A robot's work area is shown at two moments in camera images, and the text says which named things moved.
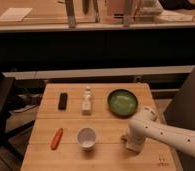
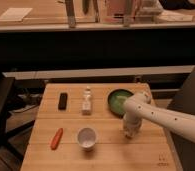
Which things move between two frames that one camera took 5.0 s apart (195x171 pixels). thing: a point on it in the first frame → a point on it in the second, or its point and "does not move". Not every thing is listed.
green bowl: (122, 103) does not move
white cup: (87, 138) does not move
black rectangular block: (63, 101) does not move
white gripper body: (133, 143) → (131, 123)
